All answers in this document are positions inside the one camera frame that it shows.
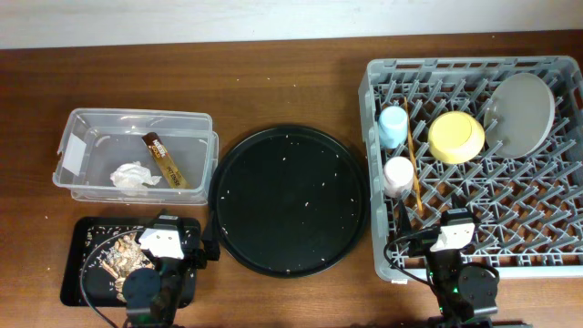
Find gold snack wrapper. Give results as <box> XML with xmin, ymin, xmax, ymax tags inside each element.
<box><xmin>142</xmin><ymin>132</ymin><xmax>190</xmax><ymax>190</ymax></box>

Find yellow bowl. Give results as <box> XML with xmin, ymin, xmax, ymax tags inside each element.
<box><xmin>428</xmin><ymin>111</ymin><xmax>486</xmax><ymax>164</ymax></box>

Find white napkin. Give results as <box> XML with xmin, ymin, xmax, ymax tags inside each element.
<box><xmin>110</xmin><ymin>161</ymin><xmax>161</xmax><ymax>190</ymax></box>

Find pink cup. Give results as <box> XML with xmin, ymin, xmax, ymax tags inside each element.
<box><xmin>383</xmin><ymin>157</ymin><xmax>414</xmax><ymax>198</ymax></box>

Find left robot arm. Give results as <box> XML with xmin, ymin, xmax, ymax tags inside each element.
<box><xmin>122</xmin><ymin>211</ymin><xmax>220</xmax><ymax>327</ymax></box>

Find round black serving tray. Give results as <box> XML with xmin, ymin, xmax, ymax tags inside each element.
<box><xmin>209</xmin><ymin>125</ymin><xmax>370</xmax><ymax>279</ymax></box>

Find black rectangular tray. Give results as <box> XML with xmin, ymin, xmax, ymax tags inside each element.
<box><xmin>59</xmin><ymin>216</ymin><xmax>202</xmax><ymax>310</ymax></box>

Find clear plastic bin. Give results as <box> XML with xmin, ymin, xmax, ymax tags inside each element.
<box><xmin>52</xmin><ymin>108</ymin><xmax>219</xmax><ymax>206</ymax></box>

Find grey plate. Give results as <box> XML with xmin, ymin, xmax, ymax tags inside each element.
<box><xmin>484</xmin><ymin>73</ymin><xmax>555</xmax><ymax>159</ymax></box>

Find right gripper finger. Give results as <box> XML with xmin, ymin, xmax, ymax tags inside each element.
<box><xmin>450</xmin><ymin>194</ymin><xmax>473</xmax><ymax>214</ymax></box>
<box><xmin>397</xmin><ymin>200</ymin><xmax>413</xmax><ymax>237</ymax></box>

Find food scraps and rice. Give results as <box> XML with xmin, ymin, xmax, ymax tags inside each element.
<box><xmin>81</xmin><ymin>231</ymin><xmax>154</xmax><ymax>303</ymax></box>

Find blue cup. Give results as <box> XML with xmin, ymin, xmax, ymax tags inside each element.
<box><xmin>378</xmin><ymin>106</ymin><xmax>408</xmax><ymax>149</ymax></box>

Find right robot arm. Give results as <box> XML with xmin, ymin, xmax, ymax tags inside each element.
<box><xmin>384</xmin><ymin>195</ymin><xmax>500</xmax><ymax>327</ymax></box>

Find grey dishwasher rack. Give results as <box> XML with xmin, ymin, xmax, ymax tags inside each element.
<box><xmin>358</xmin><ymin>56</ymin><xmax>582</xmax><ymax>282</ymax></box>

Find wooden chopstick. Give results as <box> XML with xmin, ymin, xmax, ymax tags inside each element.
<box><xmin>404</xmin><ymin>97</ymin><xmax>424</xmax><ymax>217</ymax></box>

